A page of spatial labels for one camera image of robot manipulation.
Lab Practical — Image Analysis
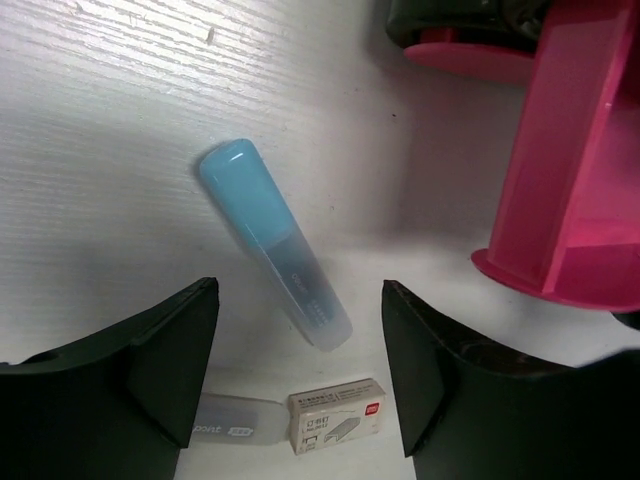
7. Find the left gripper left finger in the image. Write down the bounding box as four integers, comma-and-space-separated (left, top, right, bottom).
1, 277, 219, 479

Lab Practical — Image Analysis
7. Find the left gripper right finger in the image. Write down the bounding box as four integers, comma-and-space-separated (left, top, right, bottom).
381, 280, 639, 479

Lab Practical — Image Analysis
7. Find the pink drawer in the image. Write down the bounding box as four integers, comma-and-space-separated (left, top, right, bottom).
404, 27, 535, 85
472, 1, 639, 312

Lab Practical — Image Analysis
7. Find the light blue glue stick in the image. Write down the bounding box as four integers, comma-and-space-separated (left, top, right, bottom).
199, 139, 353, 352

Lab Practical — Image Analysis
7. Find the orange cap highlighter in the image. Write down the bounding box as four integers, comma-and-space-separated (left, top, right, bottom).
191, 393, 290, 446

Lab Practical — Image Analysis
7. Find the white staples box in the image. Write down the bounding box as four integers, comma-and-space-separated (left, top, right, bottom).
287, 378, 387, 456

